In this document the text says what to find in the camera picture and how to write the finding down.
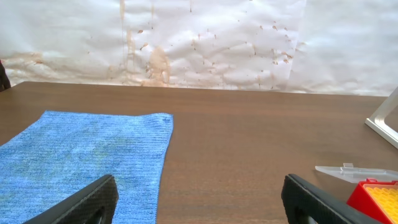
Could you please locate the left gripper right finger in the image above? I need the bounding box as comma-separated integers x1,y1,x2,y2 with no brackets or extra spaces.
280,173,384,224

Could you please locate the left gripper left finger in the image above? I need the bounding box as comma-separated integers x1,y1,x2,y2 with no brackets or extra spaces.
23,174,119,224

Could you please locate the red and yellow tip box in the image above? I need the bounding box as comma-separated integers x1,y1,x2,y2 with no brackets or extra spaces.
315,162,398,224

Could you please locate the blue cloth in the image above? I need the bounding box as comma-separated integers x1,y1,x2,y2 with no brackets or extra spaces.
0,110,174,224

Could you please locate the white and blue stand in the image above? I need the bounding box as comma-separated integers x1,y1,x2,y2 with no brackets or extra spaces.
364,86,398,150

